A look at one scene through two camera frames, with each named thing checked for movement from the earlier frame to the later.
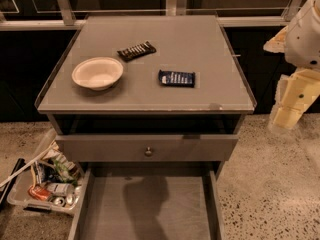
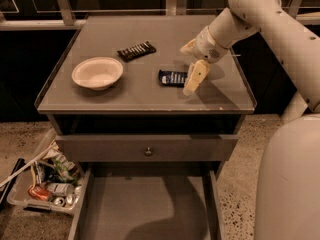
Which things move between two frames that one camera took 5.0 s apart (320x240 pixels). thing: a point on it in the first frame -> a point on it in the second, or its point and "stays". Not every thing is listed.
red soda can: x=39 y=192 stays
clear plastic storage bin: x=52 y=182 stays
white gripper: x=304 y=39 -> x=206 y=48
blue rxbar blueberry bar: x=176 y=78 stays
